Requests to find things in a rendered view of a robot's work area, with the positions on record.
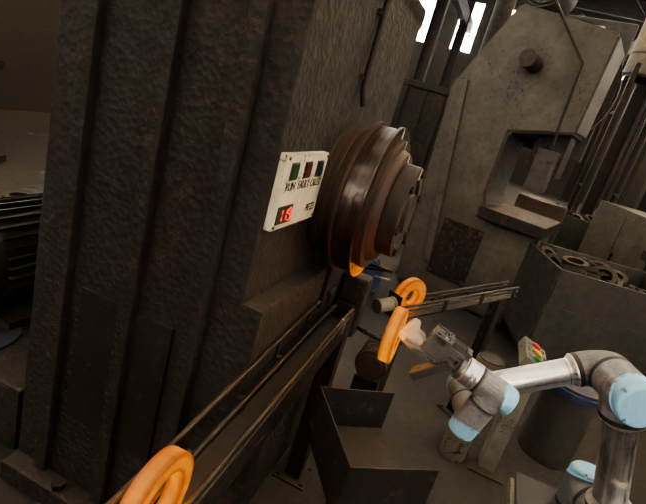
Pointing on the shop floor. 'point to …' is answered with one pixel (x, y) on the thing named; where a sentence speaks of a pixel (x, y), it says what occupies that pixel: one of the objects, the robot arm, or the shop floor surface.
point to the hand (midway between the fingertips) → (395, 328)
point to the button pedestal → (502, 426)
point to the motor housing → (369, 367)
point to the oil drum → (542, 208)
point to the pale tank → (643, 53)
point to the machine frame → (181, 220)
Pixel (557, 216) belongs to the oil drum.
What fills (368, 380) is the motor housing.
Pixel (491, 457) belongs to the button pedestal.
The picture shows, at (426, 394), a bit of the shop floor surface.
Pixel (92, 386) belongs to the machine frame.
